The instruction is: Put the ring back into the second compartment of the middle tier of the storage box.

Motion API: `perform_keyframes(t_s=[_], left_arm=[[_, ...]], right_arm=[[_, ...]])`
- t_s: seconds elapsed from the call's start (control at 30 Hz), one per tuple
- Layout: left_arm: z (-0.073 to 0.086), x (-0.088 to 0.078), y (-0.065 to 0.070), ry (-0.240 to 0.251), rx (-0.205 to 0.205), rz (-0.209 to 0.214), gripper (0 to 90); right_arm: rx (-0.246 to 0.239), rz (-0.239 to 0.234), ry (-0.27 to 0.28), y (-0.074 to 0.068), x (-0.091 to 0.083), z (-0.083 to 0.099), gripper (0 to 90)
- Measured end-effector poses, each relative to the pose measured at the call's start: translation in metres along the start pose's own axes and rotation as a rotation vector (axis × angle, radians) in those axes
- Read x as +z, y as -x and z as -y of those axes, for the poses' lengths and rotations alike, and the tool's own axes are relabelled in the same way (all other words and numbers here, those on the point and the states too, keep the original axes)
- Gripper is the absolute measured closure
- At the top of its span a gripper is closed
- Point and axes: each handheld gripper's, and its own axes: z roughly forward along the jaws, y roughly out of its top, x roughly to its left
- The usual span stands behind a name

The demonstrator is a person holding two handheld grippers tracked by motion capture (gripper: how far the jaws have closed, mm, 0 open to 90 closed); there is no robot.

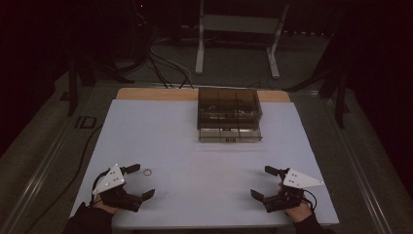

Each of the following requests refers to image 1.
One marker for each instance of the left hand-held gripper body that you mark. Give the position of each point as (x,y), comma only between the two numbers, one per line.
(112,180)

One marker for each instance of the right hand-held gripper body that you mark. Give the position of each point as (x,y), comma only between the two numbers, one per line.
(293,182)

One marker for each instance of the clear plastic drawer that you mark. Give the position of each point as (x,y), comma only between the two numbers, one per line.
(230,135)

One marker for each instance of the dark translucent drawer cabinet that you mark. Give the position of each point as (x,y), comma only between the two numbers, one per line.
(229,107)

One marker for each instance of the person's left hand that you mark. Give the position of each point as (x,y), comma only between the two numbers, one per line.
(104,207)

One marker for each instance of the person's right hand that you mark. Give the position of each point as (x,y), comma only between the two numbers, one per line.
(299,213)

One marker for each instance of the white table cover sheet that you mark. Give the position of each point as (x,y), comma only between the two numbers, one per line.
(195,182)

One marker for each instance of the black square floor plate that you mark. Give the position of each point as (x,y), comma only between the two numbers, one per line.
(86,122)

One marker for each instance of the black stand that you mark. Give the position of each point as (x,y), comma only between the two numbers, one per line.
(72,87)
(339,97)

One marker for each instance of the white metal stand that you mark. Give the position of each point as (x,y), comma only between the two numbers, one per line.
(200,42)

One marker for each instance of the metal floor rail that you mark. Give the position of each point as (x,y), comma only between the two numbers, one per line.
(35,185)
(360,169)

